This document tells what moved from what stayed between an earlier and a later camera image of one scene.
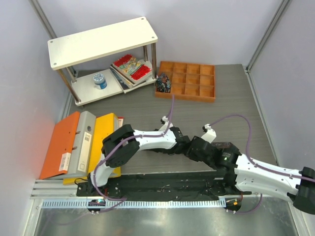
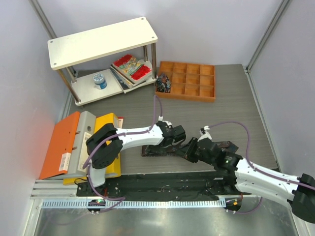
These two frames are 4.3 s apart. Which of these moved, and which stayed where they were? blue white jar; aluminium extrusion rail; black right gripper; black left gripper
Moved: black left gripper
Stayed: black right gripper; blue white jar; aluminium extrusion rail
